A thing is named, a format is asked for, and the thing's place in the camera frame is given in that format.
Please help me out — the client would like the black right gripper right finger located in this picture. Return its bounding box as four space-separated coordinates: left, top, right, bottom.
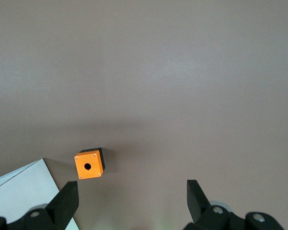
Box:
183 179 285 230

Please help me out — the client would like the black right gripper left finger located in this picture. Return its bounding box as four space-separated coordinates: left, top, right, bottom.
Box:
0 181 79 230

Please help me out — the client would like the white drawer cabinet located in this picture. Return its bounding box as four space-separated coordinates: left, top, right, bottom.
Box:
0 157 81 230

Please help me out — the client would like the orange switch box with hole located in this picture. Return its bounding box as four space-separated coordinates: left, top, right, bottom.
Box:
74 147 107 180

